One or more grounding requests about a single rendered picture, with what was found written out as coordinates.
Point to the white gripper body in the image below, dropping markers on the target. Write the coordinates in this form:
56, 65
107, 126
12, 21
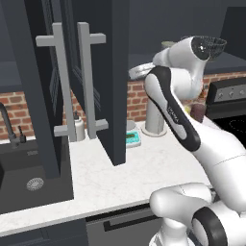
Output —
162, 57

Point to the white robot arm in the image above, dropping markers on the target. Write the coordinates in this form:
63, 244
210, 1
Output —
224, 160

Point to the dark cabinet door, narrow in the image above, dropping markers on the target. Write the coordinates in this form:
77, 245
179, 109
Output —
112, 96

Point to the dark cabinet door, wide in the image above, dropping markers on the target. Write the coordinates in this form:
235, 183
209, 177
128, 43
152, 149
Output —
35, 96

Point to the beige glass cup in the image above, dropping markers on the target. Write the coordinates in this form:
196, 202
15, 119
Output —
167, 44

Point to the yellow round food item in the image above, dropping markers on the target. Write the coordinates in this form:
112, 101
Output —
187, 110

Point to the brown jar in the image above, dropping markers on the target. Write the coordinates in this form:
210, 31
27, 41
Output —
198, 112

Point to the dark range hood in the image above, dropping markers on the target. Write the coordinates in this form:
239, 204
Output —
235, 32

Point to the black stove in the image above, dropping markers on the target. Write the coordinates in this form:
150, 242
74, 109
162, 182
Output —
229, 105

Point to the teal kitchen scale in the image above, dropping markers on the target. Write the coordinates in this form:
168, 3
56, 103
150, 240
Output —
133, 138

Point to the white soap dispenser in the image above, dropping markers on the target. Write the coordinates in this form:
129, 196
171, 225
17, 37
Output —
79, 128

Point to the black tap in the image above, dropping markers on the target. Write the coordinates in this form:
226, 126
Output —
9, 128

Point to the grey dishwasher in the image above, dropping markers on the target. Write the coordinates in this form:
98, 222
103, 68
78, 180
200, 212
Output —
128, 235

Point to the black sink basin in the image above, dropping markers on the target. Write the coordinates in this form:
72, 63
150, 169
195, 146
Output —
22, 189

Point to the dark base cupboard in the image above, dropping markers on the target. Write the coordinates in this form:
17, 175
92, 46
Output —
44, 235

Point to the dark open wall cabinet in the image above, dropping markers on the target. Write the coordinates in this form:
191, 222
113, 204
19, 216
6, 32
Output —
150, 25

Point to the dark closed wall cabinet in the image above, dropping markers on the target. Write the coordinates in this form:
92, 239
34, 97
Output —
12, 73

